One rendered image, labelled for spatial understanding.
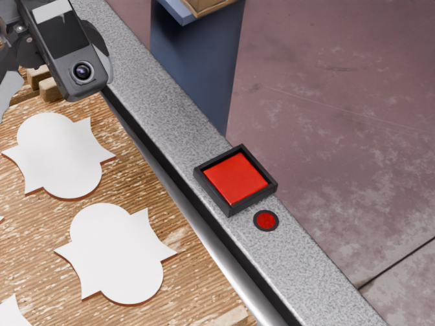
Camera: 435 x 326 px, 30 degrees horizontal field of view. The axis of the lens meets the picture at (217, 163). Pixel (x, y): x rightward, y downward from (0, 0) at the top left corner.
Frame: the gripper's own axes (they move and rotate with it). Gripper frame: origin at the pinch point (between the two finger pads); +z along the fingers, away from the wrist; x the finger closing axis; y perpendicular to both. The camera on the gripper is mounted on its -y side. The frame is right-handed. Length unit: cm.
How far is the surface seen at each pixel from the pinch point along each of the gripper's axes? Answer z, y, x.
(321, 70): 103, 61, -106
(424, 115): 103, 32, -123
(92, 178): 8.1, -5.2, -1.8
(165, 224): 8.9, -14.7, -6.4
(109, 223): 8.1, -11.9, -0.6
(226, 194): 9.6, -14.1, -15.3
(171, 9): 16.1, 23.5, -29.5
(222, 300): 8.9, -26.3, -7.1
